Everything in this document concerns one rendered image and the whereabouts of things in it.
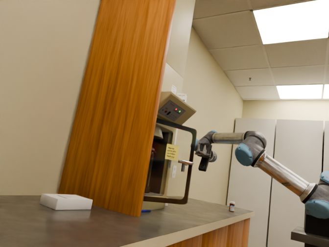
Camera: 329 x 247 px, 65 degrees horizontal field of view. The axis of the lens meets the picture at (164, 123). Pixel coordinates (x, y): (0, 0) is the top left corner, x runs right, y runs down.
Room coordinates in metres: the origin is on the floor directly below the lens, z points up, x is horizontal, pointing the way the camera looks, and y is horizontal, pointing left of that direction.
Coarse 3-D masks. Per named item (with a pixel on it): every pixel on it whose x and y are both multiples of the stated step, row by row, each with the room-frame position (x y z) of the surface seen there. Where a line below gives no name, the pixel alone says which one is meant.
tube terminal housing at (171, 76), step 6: (168, 66) 1.33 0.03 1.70; (168, 72) 1.34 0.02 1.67; (174, 72) 1.40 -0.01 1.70; (168, 78) 1.35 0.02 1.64; (174, 78) 1.41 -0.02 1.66; (180, 78) 1.47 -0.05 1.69; (168, 84) 1.36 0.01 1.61; (174, 84) 1.42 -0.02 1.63; (180, 84) 1.48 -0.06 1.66; (162, 90) 1.31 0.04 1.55; (168, 90) 1.37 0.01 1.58; (180, 90) 1.49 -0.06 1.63; (144, 204) 1.32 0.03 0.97; (150, 204) 1.37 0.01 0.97; (156, 204) 1.42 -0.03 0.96; (162, 204) 1.48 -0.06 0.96
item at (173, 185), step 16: (160, 128) 1.26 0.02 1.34; (176, 128) 1.32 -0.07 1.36; (192, 128) 1.37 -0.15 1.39; (160, 144) 1.27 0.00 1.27; (176, 144) 1.32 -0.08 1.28; (192, 144) 1.38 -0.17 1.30; (160, 160) 1.28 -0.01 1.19; (192, 160) 1.39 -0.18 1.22; (160, 176) 1.29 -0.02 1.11; (176, 176) 1.34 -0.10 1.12; (144, 192) 1.25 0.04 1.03; (160, 192) 1.30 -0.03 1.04; (176, 192) 1.35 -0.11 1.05
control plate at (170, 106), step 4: (164, 104) 1.22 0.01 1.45; (168, 104) 1.24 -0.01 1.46; (172, 104) 1.25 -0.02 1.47; (176, 104) 1.27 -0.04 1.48; (164, 108) 1.25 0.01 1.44; (168, 108) 1.26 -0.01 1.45; (172, 108) 1.28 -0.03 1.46; (180, 108) 1.32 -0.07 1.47; (160, 112) 1.26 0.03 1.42; (164, 112) 1.28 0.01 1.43; (172, 112) 1.31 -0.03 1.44; (176, 112) 1.33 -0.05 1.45; (180, 112) 1.35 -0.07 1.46; (184, 112) 1.38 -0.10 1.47; (168, 116) 1.33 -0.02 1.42; (172, 116) 1.35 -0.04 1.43; (176, 116) 1.37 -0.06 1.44; (172, 120) 1.38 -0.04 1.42
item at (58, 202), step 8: (40, 200) 1.06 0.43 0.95; (48, 200) 1.03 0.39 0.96; (56, 200) 1.00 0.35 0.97; (64, 200) 1.01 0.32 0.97; (72, 200) 1.04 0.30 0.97; (80, 200) 1.07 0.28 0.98; (88, 200) 1.10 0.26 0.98; (56, 208) 0.99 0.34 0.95; (64, 208) 1.02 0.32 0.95; (72, 208) 1.05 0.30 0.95; (80, 208) 1.08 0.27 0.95; (88, 208) 1.10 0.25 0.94
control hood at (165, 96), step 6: (162, 96) 1.19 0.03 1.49; (168, 96) 1.18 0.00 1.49; (174, 96) 1.20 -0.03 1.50; (162, 102) 1.20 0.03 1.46; (174, 102) 1.25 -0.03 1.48; (180, 102) 1.28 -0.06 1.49; (186, 102) 1.32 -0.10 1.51; (186, 108) 1.35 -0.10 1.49; (192, 108) 1.39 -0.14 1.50; (186, 114) 1.41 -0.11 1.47; (192, 114) 1.44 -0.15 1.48; (168, 120) 1.37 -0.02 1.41; (180, 120) 1.43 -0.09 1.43; (186, 120) 1.46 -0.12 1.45
